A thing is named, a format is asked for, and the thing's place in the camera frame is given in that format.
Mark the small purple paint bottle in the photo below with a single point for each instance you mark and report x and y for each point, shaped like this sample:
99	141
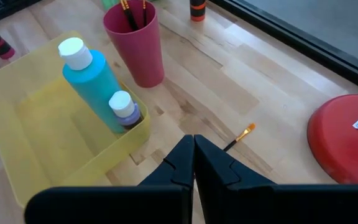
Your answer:
130	115

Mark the orange paint bottle black label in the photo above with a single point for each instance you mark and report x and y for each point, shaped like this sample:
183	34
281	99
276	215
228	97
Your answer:
197	11

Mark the yellow translucent plastic bin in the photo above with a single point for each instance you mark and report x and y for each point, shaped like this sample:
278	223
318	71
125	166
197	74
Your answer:
42	140

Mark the paintbrush with silver ferrule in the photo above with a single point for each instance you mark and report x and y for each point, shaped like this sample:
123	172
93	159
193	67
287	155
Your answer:
130	17

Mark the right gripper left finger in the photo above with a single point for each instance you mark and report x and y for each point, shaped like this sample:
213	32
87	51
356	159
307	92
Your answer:
179	168

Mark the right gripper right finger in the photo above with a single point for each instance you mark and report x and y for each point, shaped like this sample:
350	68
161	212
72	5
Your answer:
219	186

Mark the large teal paint bottle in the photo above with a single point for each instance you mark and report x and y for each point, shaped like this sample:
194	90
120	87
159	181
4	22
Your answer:
95	84

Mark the small paintbrush orange bristles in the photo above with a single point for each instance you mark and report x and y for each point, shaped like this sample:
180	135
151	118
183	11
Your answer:
242	134

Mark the maroon plastic cup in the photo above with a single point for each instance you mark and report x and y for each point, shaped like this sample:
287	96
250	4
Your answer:
138	56

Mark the red lamp stand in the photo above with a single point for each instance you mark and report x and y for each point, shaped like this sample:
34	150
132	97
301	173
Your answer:
337	146

